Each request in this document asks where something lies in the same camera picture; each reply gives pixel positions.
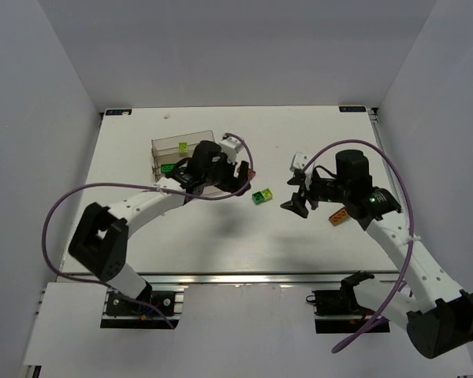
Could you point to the orange lego with green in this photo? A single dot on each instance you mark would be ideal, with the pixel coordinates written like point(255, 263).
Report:
point(339, 217)

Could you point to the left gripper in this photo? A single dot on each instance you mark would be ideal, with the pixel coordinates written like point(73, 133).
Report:
point(232, 178)

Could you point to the green 2x4 lego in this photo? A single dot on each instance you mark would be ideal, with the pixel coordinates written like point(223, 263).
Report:
point(165, 168)

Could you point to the lime small lego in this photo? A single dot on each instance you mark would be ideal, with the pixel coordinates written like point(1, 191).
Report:
point(267, 194)

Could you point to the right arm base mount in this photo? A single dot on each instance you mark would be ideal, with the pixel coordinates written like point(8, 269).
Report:
point(337, 311)

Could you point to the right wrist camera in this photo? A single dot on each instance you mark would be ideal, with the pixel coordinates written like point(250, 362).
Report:
point(301, 162)

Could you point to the table corner label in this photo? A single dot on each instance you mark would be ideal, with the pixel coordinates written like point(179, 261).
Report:
point(118, 112)
point(352, 109)

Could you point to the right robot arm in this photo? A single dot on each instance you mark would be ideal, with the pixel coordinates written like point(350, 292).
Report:
point(438, 317)

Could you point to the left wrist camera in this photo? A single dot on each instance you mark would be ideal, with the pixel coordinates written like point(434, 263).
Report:
point(231, 146)

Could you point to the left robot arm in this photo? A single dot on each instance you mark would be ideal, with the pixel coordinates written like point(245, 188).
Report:
point(100, 241)

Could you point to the lime green 2x2 lego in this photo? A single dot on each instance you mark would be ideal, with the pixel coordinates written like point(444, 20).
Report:
point(183, 148)

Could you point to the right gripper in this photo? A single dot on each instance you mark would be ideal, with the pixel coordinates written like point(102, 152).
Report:
point(307, 190)

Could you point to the dark green 2x2 lego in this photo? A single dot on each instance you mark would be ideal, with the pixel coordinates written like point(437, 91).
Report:
point(258, 197)

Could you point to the table corner label left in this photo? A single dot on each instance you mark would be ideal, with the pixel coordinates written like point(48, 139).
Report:
point(118, 112)

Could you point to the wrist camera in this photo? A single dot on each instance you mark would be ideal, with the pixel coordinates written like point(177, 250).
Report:
point(231, 146)
point(301, 162)

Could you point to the table corner label right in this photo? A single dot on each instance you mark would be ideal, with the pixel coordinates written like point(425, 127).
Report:
point(352, 109)

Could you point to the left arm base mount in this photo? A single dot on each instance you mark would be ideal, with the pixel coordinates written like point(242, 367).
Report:
point(161, 309)

